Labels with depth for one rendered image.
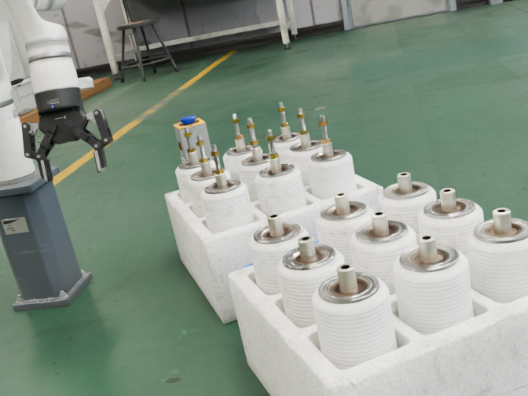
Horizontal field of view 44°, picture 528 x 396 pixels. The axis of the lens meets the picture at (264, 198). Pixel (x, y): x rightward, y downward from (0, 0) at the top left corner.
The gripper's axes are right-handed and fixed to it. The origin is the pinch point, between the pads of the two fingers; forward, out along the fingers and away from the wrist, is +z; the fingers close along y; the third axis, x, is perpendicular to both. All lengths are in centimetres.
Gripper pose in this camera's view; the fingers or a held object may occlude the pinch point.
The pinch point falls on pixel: (75, 174)
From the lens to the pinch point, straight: 116.2
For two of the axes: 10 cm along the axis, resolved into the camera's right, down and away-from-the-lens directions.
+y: 9.8, -1.7, -0.6
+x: 0.4, -1.2, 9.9
